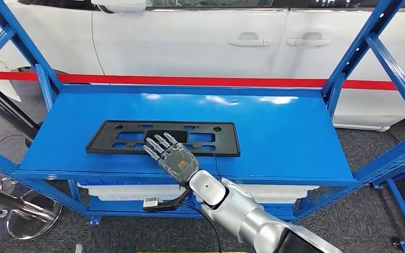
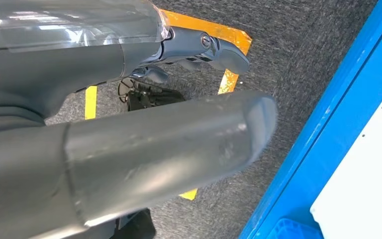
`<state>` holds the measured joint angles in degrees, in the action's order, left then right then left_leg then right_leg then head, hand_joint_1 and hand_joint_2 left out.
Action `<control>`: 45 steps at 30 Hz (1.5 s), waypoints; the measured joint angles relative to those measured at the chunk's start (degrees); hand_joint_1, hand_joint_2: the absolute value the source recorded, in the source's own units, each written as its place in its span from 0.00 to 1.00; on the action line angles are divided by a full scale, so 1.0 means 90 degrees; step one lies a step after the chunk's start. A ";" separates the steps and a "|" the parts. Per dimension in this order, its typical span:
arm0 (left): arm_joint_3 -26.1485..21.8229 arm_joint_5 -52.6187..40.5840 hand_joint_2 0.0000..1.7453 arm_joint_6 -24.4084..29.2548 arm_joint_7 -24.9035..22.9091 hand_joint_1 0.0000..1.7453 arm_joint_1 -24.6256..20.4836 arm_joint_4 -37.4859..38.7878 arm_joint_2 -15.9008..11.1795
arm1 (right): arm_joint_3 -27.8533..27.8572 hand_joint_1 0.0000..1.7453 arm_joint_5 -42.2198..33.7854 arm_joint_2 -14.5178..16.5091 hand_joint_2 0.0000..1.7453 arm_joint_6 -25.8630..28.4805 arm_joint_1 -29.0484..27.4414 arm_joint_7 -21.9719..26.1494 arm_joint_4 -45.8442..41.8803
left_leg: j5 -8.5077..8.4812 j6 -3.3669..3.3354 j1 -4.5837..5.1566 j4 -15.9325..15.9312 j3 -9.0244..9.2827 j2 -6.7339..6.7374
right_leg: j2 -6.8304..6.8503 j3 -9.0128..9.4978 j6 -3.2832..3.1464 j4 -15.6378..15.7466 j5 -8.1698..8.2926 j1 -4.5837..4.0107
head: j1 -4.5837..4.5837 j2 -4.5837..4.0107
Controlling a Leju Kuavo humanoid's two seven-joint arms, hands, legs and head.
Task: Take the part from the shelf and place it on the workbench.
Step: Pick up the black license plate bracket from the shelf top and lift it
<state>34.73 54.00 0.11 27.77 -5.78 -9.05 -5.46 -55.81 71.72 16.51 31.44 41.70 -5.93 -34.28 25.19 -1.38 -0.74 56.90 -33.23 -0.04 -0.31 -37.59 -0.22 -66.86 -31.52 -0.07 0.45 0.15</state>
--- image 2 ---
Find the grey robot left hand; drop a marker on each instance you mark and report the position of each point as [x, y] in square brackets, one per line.
[145, 148]

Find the blue metal shelf rack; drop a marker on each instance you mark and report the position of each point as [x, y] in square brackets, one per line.
[342, 115]

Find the black robot leg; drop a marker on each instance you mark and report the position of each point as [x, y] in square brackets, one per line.
[138, 227]

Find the yellow floor tape square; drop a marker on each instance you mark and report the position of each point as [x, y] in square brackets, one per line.
[230, 34]

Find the ribbed grey left arm sleeve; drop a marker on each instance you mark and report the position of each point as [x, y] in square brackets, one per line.
[0, 122]

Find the blue plastic bin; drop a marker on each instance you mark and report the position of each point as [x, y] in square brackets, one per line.
[293, 231]

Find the white plastic bin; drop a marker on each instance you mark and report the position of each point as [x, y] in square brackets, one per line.
[369, 181]

